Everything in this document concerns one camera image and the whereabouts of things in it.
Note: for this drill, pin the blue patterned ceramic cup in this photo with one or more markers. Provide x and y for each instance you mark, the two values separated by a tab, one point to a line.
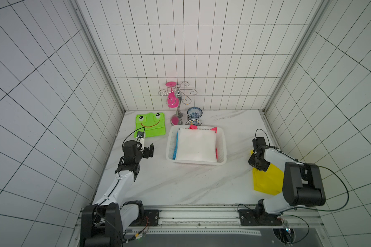
193	122

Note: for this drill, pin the pink wine glass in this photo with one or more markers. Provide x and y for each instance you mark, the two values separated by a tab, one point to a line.
172	100

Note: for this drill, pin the yellow raincoat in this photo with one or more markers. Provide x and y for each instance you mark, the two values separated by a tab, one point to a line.
271	181

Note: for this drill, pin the blue raincoat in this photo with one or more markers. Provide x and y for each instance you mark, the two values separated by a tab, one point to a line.
176	146

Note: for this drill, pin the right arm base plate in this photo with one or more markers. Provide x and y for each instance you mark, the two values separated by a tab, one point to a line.
252	218

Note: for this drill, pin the pink bunny raincoat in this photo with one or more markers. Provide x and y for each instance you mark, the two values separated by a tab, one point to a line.
215	129

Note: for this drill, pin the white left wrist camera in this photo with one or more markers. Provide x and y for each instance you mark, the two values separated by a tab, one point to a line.
140	137

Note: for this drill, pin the white raincoat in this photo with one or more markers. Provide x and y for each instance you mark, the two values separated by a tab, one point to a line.
182	153

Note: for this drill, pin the aluminium mounting rail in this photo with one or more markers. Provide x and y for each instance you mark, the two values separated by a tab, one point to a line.
224	219

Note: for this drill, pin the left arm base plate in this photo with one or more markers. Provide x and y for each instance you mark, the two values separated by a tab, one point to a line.
149	218

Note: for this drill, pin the white plastic perforated basket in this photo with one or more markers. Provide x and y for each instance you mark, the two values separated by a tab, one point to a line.
220	145

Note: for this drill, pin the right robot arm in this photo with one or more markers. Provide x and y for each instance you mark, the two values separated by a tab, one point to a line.
302	184

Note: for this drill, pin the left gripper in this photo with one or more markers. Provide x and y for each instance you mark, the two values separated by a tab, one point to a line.
146	150

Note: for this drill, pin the silver wire cup stand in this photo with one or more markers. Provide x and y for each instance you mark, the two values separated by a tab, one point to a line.
184	99

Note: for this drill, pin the green frog raincoat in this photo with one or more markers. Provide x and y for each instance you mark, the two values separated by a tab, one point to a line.
153	124

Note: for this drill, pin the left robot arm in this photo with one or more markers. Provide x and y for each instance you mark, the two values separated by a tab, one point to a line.
112	222

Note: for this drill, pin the electronics wiring bundle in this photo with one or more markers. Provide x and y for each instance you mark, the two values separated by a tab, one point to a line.
133	234

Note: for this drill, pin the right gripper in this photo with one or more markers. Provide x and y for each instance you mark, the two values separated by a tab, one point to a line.
258	161

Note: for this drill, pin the blue patterned ceramic bowl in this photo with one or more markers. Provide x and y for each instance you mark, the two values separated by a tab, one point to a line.
194	113

